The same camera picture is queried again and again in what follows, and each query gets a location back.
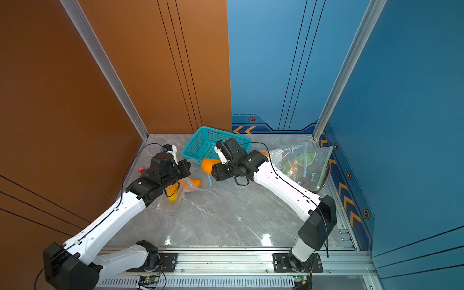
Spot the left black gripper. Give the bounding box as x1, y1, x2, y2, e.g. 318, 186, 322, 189
161, 159, 192, 192

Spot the smooth orange basket mango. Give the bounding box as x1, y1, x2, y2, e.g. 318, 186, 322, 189
201, 158, 221, 175

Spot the slim yellow mango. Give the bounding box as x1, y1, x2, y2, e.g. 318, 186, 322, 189
166, 182, 180, 203

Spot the clear green-zip bag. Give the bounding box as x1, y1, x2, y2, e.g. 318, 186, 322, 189
275, 146, 334, 193

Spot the yellow top mango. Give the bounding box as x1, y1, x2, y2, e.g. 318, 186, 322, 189
187, 178, 201, 190

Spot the clear blue-zip bag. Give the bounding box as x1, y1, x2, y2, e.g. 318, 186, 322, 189
259, 142, 309, 182

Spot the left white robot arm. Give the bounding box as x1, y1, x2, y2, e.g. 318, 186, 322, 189
43, 153, 191, 290

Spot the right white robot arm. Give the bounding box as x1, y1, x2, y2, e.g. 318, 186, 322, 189
201, 151, 337, 272

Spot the teal plastic basket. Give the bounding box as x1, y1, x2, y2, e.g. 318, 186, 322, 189
181, 126, 252, 163

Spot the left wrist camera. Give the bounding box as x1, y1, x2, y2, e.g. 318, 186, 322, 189
149, 152, 175, 178

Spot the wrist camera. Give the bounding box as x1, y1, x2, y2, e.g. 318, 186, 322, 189
149, 152, 175, 178
219, 137, 246, 160

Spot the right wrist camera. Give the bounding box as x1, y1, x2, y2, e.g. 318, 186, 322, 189
219, 137, 246, 160

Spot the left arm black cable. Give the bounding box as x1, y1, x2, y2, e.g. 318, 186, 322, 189
32, 142, 167, 290

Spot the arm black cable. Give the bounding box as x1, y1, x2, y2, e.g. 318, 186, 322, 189
32, 142, 167, 290
239, 141, 331, 259

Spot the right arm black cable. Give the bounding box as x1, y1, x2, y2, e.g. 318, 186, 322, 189
239, 141, 331, 259

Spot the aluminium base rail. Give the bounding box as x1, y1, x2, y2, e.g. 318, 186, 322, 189
97, 246, 382, 290

